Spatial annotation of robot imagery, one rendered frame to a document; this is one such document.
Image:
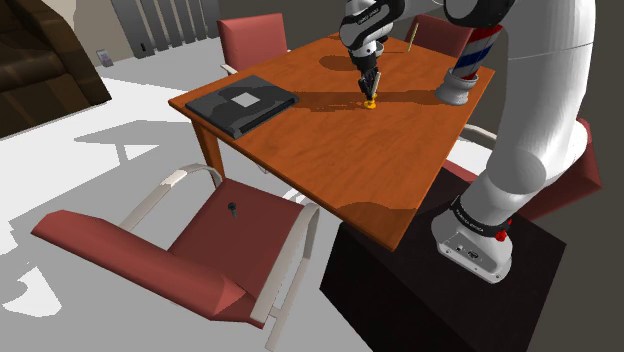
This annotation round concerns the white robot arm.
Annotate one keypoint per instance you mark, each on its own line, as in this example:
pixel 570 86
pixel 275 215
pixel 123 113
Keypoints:
pixel 541 112

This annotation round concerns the small grey box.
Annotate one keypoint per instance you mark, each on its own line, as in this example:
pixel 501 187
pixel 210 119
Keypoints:
pixel 105 57

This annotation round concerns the small black screw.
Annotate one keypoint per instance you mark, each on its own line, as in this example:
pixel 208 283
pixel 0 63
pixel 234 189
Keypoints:
pixel 233 209

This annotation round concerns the dark brown sofa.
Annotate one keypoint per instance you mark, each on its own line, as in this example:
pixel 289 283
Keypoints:
pixel 39 68

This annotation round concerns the small yellow object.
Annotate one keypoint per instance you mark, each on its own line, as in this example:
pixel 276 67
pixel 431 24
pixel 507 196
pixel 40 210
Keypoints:
pixel 371 104

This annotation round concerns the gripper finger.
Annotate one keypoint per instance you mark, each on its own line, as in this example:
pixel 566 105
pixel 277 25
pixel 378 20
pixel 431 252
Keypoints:
pixel 376 84
pixel 365 88

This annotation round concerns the red white blue striped vase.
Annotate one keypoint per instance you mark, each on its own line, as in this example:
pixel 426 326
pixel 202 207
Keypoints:
pixel 463 73

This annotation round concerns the orange wooden table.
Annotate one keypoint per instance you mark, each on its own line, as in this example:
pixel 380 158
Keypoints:
pixel 341 151

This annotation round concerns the tan pencil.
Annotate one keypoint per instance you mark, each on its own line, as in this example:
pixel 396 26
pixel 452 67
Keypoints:
pixel 412 38

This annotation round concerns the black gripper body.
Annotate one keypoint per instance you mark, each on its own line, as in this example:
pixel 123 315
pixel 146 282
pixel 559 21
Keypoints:
pixel 364 62

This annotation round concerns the grey slatted radiator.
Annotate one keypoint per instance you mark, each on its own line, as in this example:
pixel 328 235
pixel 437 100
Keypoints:
pixel 161 24

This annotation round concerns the dark grey closed laptop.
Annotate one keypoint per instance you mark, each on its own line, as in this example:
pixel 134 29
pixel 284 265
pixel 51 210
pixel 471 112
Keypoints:
pixel 229 114

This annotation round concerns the dark robot stand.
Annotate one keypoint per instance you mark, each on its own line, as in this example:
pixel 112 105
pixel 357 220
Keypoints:
pixel 419 292

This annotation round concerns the red chair with pale armrests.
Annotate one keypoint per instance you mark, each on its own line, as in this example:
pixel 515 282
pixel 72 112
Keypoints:
pixel 565 187
pixel 251 41
pixel 438 36
pixel 219 244

